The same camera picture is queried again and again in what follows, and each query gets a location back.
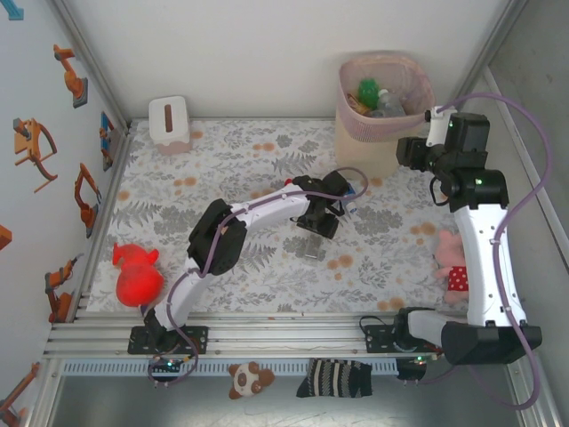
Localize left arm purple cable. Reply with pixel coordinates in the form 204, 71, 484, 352
148, 166, 370, 389

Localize blue orange wall sticker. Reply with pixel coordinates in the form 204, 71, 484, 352
100, 110, 117, 173

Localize aluminium extrusion base rails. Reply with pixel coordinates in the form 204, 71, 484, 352
42, 310, 539, 359

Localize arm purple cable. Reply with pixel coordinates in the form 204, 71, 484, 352
148, 166, 370, 389
417, 93, 552, 411

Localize white slotted cable duct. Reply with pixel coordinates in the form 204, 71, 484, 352
61, 359, 399, 375

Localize aluminium corner post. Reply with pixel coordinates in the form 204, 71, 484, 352
47, 0, 134, 133
448, 0, 533, 117

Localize orange claw wall sticker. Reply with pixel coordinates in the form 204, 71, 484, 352
12, 117, 59, 194

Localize small controller board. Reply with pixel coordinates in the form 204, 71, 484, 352
148, 354, 193, 375
395, 355, 439, 383

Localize white tissue box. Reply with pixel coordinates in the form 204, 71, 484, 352
148, 94, 195, 156

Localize large clear unlabelled bottle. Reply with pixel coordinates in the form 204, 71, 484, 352
372, 87, 408, 119

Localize red plush toy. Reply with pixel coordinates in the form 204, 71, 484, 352
111, 242, 164, 309

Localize beige slotted plastic bin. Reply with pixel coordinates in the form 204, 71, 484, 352
335, 51, 436, 179

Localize blue label bottle white cap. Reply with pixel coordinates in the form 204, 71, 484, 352
341, 180, 359, 214

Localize black white striped sock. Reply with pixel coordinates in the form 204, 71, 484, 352
295, 358, 374, 399

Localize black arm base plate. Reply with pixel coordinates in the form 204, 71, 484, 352
127, 326, 209, 356
364, 324, 445, 356

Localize pink pig plush toy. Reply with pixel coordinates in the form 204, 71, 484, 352
433, 229, 472, 306

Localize floral patterned tablecloth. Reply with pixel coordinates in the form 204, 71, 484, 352
86, 117, 494, 315

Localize red and gold label bottle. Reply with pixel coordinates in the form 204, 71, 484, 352
346, 91, 373, 117

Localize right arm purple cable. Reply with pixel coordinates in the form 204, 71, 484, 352
417, 93, 552, 411

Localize brown white panda plush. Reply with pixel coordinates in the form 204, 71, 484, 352
227, 360, 276, 400

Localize green bottle orange cap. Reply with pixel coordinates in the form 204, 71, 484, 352
357, 77, 380, 102

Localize slim clear bottle white cap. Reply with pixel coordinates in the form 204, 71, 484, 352
303, 234, 326, 264

